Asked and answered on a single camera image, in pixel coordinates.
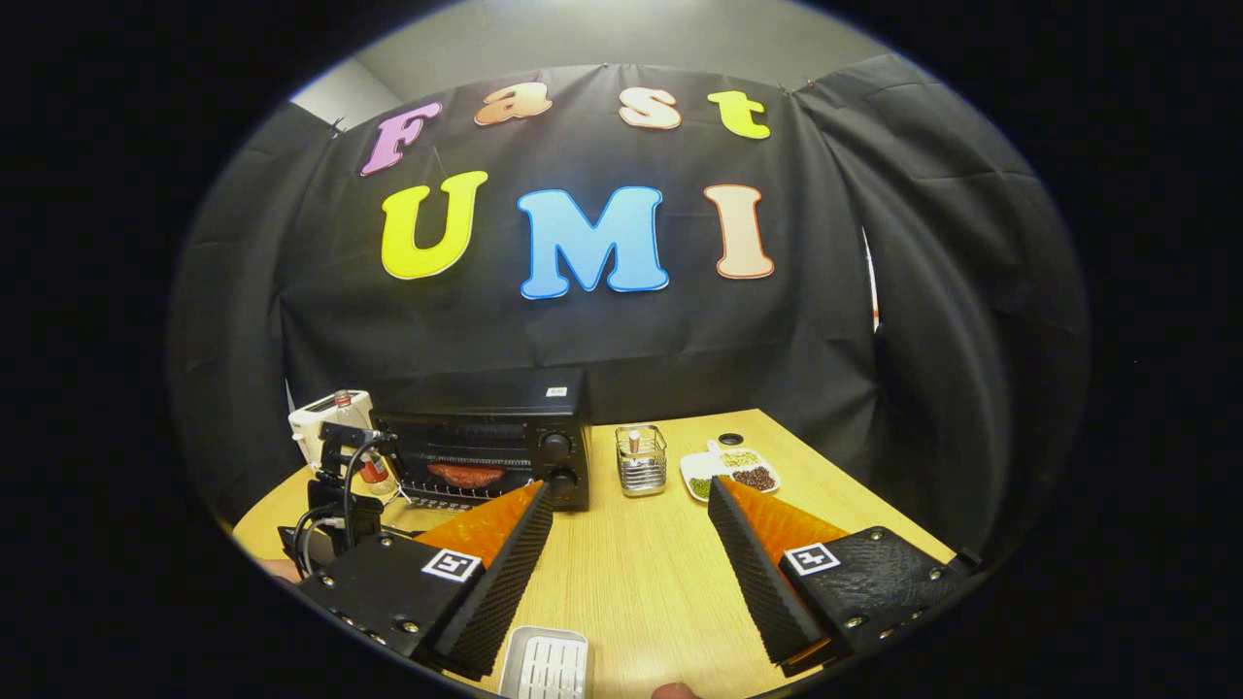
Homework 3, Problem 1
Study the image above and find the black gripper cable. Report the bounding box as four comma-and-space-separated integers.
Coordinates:
291, 435, 391, 576

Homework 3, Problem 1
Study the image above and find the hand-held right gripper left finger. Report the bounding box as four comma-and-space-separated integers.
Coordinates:
296, 481, 554, 681

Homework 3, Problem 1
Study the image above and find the clear plastic bottle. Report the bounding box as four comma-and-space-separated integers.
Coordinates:
330, 388, 399, 498

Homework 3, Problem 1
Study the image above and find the black electric oven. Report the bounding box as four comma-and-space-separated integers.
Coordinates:
369, 367, 593, 514

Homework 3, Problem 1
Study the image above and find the white slotted tray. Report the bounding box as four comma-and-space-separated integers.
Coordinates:
498, 625, 590, 699

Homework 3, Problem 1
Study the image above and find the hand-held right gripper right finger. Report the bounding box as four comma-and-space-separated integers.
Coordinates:
707, 476, 982, 679

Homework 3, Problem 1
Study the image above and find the white divided dish with beans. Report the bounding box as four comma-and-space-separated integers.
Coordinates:
680, 442, 781, 503

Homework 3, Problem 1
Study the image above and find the red meat slice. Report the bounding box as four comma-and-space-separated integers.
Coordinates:
427, 463, 506, 489

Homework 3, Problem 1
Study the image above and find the white toaster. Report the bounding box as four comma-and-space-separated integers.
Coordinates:
288, 389, 375, 472

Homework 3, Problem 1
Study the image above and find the metal wire holder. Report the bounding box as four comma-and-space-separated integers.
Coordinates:
616, 425, 669, 498

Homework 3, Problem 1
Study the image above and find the black backdrop cloth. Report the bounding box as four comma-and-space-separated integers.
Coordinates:
165, 53, 1093, 554

